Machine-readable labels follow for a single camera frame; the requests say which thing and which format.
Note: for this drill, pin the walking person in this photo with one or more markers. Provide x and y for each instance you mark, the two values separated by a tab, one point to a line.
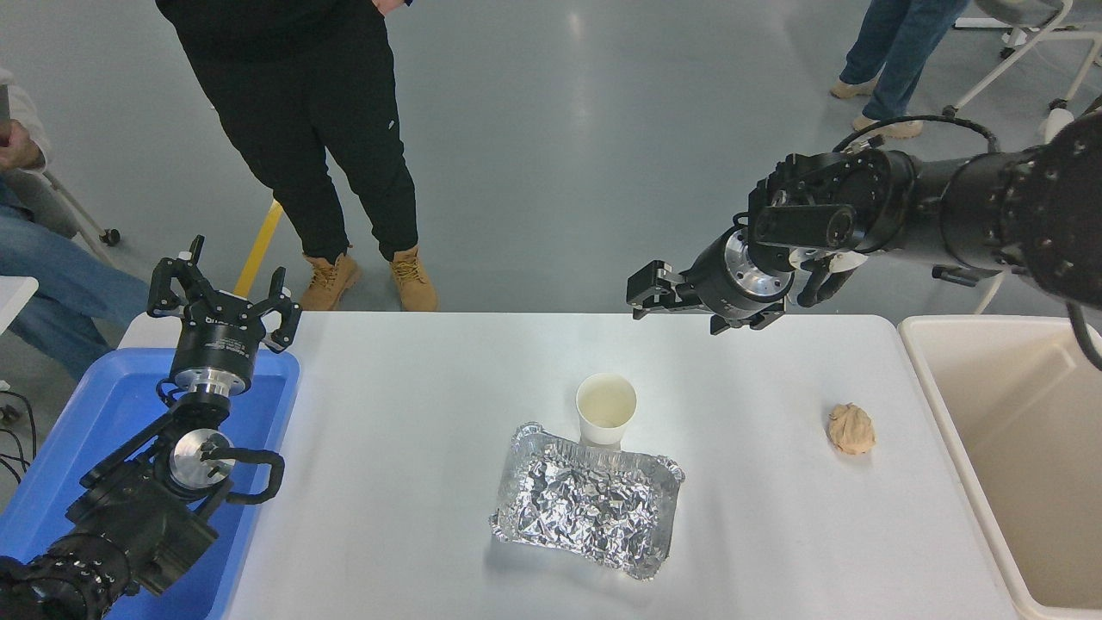
904	52

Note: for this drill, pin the crumpled tan paper ball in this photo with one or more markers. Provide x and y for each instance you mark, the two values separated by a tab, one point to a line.
852	429

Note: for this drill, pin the crumpled silver foil tray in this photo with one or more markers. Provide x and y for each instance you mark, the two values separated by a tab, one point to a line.
585	508

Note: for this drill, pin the white wheeled chair frame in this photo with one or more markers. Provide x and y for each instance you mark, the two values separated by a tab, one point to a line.
1046	26

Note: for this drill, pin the standing person's hand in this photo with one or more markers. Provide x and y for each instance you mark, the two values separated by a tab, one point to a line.
387	5

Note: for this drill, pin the white paper cup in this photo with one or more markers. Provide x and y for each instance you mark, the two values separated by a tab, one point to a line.
605	405

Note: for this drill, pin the small white side table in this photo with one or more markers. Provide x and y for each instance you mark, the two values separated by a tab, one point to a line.
15	297

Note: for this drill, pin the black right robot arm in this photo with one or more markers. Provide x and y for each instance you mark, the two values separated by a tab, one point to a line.
964	207

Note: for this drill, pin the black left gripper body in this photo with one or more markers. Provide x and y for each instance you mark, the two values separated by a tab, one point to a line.
217	340

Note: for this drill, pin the standing person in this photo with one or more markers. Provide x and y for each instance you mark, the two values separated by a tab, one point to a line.
293	103

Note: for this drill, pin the grey chair with white frame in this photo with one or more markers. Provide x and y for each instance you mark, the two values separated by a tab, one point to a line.
1061	125

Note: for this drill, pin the wheeled chair under person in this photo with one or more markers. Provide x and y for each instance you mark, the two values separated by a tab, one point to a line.
82	215

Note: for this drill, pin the seated person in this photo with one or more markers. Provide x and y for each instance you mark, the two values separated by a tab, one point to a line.
60	275

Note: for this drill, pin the seated person's hand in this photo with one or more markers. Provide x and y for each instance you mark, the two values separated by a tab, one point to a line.
17	153

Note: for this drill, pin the blue plastic tray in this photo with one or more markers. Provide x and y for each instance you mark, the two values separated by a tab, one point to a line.
112	405

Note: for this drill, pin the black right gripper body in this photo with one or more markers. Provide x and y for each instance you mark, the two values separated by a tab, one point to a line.
719	288

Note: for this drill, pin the large pale plastic bin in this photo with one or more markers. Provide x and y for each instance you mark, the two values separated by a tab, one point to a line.
1016	448

